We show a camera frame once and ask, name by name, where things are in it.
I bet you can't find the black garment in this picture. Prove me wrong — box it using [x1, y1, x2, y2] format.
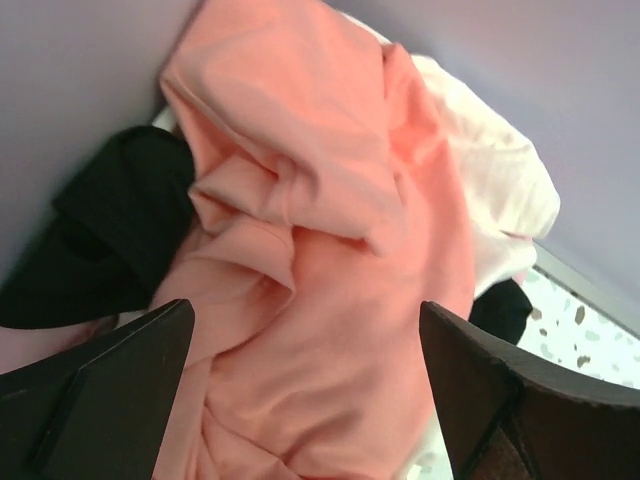
[1, 126, 195, 330]

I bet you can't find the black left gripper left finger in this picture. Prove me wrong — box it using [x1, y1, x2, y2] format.
[1, 300, 195, 480]

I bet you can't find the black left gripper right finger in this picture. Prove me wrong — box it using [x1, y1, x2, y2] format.
[420, 302, 639, 480]

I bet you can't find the salmon pink t-shirt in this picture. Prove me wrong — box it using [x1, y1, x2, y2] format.
[154, 1, 475, 479]

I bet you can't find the cream white garment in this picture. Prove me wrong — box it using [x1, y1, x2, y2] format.
[411, 54, 561, 297]

